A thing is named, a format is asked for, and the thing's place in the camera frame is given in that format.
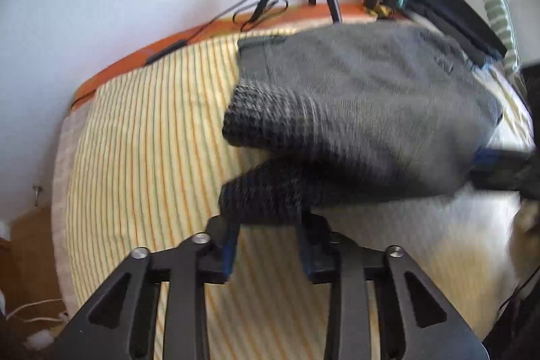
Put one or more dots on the orange bed frame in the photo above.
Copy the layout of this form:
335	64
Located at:
139	54

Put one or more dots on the green striped pillow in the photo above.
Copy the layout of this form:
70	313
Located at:
491	1

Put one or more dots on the grey knitted sweater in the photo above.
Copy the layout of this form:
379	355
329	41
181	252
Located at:
337	102

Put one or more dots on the yellow striped bed sheet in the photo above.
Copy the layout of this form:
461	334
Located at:
147	157

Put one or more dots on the stack of dark clothes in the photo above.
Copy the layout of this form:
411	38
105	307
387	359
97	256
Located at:
455	20

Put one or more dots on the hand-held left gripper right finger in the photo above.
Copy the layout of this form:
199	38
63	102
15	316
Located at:
306	256

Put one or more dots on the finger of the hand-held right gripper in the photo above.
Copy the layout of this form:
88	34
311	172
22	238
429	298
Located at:
485	158

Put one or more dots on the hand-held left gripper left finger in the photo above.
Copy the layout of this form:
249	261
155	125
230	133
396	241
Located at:
228	256

